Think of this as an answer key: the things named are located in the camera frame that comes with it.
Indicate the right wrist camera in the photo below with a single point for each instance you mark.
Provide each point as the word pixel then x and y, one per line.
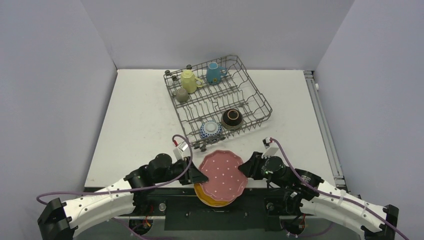
pixel 271 148

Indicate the red patterned bowl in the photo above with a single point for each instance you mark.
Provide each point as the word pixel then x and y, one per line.
pixel 211 131

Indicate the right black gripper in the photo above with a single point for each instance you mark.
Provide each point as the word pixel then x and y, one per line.
pixel 255 164

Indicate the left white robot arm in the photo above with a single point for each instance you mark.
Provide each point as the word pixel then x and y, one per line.
pixel 64 220

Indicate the grey wire dish rack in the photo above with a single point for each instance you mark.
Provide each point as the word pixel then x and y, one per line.
pixel 236 91

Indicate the pale yellow mug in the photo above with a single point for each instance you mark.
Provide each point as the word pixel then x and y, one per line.
pixel 190 82

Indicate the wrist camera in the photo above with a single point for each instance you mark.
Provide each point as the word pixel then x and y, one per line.
pixel 271 148
pixel 179 150

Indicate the yellow plate under stack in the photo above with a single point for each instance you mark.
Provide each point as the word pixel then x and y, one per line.
pixel 208 200

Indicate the black patterned bowl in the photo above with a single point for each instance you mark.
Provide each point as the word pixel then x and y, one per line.
pixel 232 119

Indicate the blue floral mug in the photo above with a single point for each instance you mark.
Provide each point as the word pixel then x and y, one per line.
pixel 215 73

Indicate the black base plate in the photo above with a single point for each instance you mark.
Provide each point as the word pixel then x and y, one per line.
pixel 182 210

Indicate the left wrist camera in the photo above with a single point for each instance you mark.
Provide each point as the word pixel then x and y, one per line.
pixel 179 150

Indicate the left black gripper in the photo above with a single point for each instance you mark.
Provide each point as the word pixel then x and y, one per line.
pixel 192 175

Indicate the pink dotted plate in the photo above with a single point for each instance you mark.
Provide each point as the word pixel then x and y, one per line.
pixel 225 181

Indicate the small grey cup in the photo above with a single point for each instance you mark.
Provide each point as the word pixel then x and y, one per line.
pixel 181 95

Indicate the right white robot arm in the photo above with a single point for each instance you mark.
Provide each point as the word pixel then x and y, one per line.
pixel 305 193

